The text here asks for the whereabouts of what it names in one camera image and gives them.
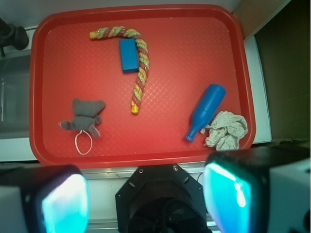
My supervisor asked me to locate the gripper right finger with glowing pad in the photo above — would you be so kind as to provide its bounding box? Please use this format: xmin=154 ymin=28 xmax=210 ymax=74
xmin=202 ymin=146 xmax=311 ymax=233

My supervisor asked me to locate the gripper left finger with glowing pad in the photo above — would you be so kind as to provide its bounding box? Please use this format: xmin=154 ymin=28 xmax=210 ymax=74
xmin=0 ymin=165 xmax=90 ymax=233

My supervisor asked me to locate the crumpled white paper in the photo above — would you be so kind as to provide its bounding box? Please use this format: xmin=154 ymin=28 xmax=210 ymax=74
xmin=200 ymin=111 xmax=248 ymax=151

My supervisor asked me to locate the grey plush toy with loop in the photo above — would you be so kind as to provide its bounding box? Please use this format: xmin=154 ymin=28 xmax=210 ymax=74
xmin=59 ymin=99 xmax=105 ymax=155

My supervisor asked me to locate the blue plastic bottle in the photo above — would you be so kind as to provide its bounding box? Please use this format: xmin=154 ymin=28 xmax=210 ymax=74
xmin=184 ymin=84 xmax=226 ymax=143

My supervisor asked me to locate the red plastic tray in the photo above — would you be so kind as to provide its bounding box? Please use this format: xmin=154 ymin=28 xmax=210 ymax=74
xmin=30 ymin=5 xmax=256 ymax=168

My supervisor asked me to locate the black clamp knob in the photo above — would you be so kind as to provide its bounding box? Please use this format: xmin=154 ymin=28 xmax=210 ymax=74
xmin=0 ymin=18 xmax=29 ymax=57

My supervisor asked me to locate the blue rectangular block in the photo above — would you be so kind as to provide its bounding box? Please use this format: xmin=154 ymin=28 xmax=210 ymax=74
xmin=119 ymin=38 xmax=138 ymax=73

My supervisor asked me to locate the black octagonal mount plate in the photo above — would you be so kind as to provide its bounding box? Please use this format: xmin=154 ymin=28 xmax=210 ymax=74
xmin=115 ymin=165 xmax=211 ymax=233

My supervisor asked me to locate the multicolour twisted rope toy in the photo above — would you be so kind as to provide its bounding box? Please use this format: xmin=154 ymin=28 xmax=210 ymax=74
xmin=89 ymin=26 xmax=150 ymax=114

